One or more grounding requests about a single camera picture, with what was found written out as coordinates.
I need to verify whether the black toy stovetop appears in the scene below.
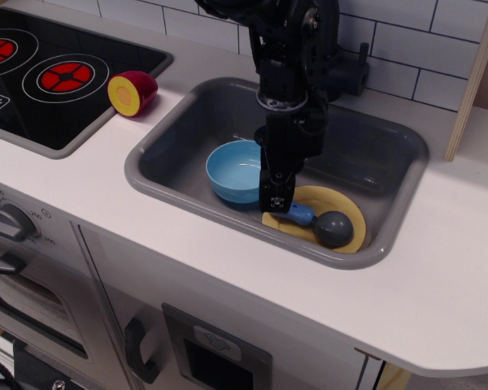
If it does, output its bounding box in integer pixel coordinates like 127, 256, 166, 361
0, 7, 173, 159

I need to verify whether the dark grey toy faucet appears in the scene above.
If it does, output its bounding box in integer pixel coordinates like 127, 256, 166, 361
325, 0, 371, 103

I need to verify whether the yellow plastic plate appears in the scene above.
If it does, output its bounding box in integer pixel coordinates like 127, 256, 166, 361
262, 185, 367, 254

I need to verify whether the grey oven knob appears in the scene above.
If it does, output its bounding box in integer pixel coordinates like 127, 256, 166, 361
0, 204, 37, 242

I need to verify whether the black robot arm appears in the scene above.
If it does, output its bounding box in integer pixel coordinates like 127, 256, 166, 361
198, 1, 328, 213

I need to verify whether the light wooden side post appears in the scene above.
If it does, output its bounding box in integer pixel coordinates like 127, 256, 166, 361
443, 19, 488, 162

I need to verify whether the blue plastic bowl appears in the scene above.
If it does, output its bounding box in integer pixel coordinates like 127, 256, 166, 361
206, 140, 261, 204

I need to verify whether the grey plastic sink basin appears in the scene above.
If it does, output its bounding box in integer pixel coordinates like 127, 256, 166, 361
124, 78, 429, 270

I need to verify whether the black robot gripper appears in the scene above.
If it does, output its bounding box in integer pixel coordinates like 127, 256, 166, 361
255, 95, 328, 213

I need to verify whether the blue and grey toy spoon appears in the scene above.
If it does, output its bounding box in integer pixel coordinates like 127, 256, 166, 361
272, 201, 354, 248

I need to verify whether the grey oven door handle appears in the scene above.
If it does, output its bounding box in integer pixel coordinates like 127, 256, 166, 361
0, 253, 27, 275

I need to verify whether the toy oven door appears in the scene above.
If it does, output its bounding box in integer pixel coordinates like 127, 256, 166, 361
0, 242, 109, 389

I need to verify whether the dark grey cabinet handle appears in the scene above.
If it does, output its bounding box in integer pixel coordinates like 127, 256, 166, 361
124, 318, 159, 384

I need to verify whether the grey dishwasher control panel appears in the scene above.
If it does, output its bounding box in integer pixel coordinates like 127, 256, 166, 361
162, 303, 272, 390

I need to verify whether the red yellow toy fruit half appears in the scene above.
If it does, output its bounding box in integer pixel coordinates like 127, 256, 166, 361
107, 71, 158, 117

